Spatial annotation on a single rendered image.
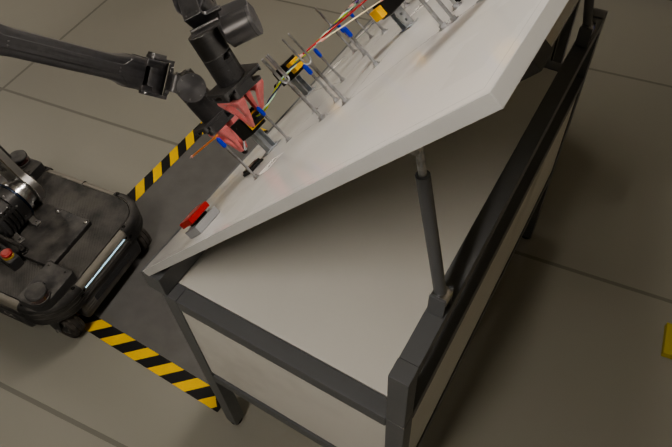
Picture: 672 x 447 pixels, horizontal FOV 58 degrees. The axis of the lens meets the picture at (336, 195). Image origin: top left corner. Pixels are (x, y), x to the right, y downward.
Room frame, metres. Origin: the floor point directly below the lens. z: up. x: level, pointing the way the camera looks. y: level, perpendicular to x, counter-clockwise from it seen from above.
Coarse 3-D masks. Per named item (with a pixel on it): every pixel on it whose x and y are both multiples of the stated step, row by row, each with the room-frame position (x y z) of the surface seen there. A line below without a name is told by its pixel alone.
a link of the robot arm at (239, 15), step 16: (192, 0) 0.97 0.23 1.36; (240, 0) 0.97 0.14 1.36; (192, 16) 0.95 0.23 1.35; (208, 16) 0.96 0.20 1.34; (224, 16) 0.95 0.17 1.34; (240, 16) 0.93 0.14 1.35; (256, 16) 0.96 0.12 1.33; (224, 32) 0.92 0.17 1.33; (240, 32) 0.92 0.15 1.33; (256, 32) 0.92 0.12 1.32
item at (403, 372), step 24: (600, 24) 1.31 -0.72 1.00; (576, 48) 1.22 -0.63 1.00; (576, 72) 1.15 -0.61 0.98; (552, 96) 1.05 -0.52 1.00; (552, 120) 1.01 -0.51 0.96; (528, 144) 0.91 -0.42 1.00; (504, 168) 0.84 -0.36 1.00; (504, 192) 0.78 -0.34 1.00; (480, 216) 0.72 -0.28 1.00; (480, 240) 0.66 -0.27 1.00; (456, 264) 0.62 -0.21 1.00; (456, 288) 0.56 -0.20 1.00; (432, 312) 0.52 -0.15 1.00; (432, 336) 0.47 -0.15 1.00; (408, 360) 0.43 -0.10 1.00; (408, 384) 0.39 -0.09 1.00; (408, 408) 0.39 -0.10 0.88
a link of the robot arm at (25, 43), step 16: (0, 32) 0.86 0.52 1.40; (16, 32) 0.87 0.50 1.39; (0, 48) 0.84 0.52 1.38; (16, 48) 0.86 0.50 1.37; (32, 48) 0.87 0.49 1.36; (48, 48) 0.89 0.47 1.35; (64, 48) 0.90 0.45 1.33; (80, 48) 0.92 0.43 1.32; (48, 64) 0.88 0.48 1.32; (64, 64) 0.89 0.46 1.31; (80, 64) 0.91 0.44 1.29; (96, 64) 0.92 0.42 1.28; (112, 64) 0.94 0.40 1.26; (128, 64) 0.96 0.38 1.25; (144, 64) 0.98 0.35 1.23; (160, 64) 1.00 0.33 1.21; (112, 80) 0.94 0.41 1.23; (128, 80) 0.94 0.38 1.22; (144, 80) 0.98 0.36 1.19; (160, 80) 0.99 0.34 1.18
